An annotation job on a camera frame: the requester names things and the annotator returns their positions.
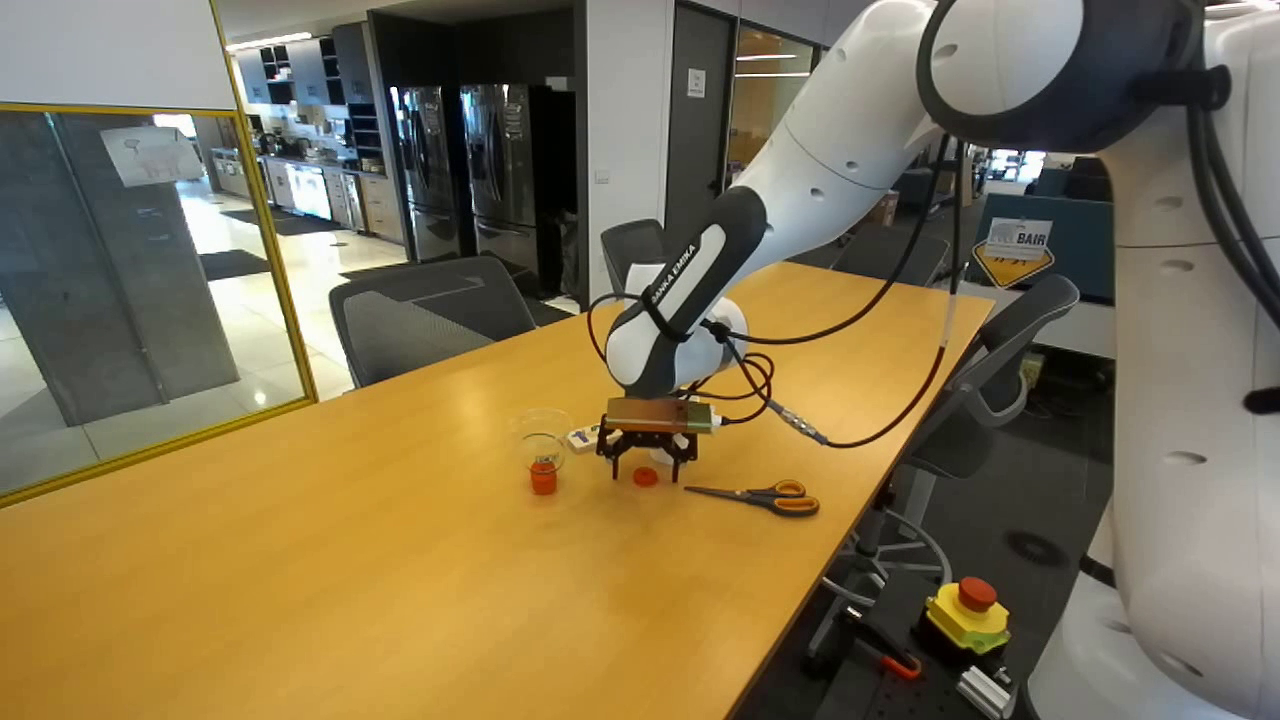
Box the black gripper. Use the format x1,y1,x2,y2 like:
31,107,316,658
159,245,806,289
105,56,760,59
594,423,704,489

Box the orange and black scissors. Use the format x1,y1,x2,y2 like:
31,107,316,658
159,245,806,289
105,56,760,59
680,482,826,522

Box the clear plastic cup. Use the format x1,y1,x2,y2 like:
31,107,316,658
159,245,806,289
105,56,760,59
516,423,574,499

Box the grey office chair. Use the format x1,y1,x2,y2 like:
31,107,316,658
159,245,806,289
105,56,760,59
596,215,674,298
329,252,542,394

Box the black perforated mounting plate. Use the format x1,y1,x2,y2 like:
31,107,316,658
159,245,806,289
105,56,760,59
725,496,1073,720

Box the black display refrigerator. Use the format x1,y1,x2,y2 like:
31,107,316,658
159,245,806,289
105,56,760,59
455,79,535,278
387,79,465,266

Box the yellow red emergency stop button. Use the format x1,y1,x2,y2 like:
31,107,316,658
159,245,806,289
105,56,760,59
924,572,1015,662

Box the black office chair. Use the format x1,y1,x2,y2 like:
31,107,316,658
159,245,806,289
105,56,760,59
906,272,1082,536

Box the small white connector box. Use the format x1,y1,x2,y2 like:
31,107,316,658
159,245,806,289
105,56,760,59
956,662,1019,720

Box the white and yellow card sign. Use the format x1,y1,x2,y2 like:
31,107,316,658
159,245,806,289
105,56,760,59
978,215,1058,292

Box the blue office divider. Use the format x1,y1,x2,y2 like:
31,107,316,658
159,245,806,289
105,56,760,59
1054,192,1120,310

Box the white paper sign on glass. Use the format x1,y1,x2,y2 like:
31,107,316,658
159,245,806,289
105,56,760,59
96,119,213,192

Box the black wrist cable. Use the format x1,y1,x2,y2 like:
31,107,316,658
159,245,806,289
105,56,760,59
581,133,956,432

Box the black cable with grey sleeve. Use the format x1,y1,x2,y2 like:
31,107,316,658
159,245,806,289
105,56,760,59
736,133,973,458

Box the grey cable bundle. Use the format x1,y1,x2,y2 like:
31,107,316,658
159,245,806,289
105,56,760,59
813,512,956,622

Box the black tool with orange handle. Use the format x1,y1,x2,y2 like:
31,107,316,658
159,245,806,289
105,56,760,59
851,636,929,689

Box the glass partition with yellow frame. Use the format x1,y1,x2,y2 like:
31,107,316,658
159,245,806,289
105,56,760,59
0,0,324,512

